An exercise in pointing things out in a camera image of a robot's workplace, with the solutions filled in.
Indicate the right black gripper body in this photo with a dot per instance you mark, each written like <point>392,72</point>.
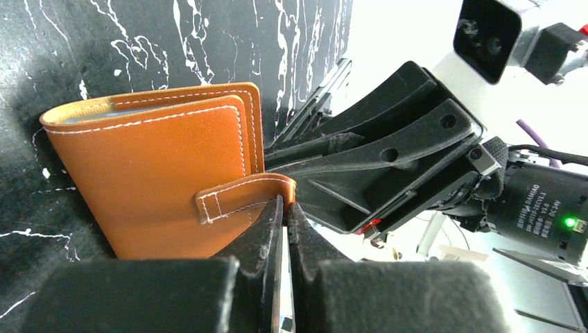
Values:
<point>373,202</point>

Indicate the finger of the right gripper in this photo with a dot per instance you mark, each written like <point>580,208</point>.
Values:
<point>416,153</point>
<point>395,104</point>

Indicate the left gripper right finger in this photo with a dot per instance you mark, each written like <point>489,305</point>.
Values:
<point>332,293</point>

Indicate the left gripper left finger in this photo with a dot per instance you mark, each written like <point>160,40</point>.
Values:
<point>234,291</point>

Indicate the brown leather card holder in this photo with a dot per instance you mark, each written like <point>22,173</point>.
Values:
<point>172,173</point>

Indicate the aluminium frame rail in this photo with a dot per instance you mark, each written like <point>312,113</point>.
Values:
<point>317,101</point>

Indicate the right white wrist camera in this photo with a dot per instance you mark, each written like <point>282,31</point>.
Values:
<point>496,41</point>

